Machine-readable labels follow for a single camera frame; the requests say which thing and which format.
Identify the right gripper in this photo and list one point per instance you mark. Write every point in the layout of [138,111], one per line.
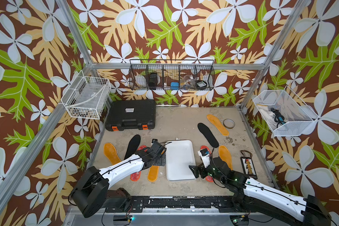
[200,167]

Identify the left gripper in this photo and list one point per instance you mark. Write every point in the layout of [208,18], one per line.
[159,162]

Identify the red patterned insole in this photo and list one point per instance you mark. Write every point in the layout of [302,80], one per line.
[207,151]
[136,176]

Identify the orange fuzzy insole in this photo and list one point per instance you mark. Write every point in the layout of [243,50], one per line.
[225,156]
[110,153]
[219,126]
[153,173]

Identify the black insole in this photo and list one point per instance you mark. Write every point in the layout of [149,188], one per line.
[132,146]
[208,135]

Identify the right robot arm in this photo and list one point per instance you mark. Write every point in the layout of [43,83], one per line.
[251,196]

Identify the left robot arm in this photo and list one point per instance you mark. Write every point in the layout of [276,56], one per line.
[92,191]

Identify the white storage tray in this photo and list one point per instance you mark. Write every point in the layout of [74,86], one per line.
[179,156]

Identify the black tool case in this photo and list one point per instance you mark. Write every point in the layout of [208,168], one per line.
[131,114]

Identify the brown tape roll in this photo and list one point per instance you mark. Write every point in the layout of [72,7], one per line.
[228,123]

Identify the white mesh basket right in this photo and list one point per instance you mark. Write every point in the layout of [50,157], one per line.
[298,115]

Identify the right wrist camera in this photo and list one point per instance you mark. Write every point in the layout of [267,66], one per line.
[204,154]

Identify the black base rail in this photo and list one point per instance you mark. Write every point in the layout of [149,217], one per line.
[138,204]

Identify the black wire basket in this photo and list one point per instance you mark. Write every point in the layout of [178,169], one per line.
[160,74]

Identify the white wire basket left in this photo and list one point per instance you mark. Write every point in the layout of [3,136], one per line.
[86,97]

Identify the blue handled tool in basket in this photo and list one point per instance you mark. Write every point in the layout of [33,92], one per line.
[278,117]

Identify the aluminium frame post left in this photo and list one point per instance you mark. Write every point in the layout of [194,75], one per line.
[89,68]

